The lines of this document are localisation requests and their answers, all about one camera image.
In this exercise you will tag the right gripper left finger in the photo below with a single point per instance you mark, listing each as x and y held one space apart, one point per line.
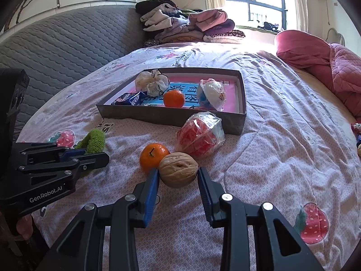
80 246

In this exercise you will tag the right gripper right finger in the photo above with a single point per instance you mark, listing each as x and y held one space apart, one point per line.
277 245

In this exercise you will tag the white red packaged toy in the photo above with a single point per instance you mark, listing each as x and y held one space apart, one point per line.
211 94

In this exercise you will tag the red packaged toy ball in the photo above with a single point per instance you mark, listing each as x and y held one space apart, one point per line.
201 135

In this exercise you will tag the dark framed window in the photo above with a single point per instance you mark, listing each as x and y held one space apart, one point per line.
257 13

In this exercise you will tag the left hand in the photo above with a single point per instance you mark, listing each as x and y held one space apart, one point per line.
23 227

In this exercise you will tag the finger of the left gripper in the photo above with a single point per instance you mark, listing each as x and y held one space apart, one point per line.
43 152
71 166

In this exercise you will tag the pile of folded clothes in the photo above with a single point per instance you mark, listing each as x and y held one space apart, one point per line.
163 22

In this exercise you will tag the blue snack packet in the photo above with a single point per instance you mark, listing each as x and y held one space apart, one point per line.
130 99

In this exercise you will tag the grey box lid tray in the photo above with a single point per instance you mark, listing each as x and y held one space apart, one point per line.
186 80

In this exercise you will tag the pink quilted blanket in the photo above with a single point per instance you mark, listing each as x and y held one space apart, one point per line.
335 66

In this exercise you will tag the orange tangerine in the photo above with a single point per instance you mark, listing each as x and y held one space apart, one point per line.
151 156
174 99

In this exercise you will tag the brown walnut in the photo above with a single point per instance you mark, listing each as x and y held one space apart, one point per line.
178 169

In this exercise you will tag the grey quilted headboard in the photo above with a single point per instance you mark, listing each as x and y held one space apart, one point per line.
59 50

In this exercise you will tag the small toy on floor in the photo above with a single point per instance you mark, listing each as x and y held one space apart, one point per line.
356 128

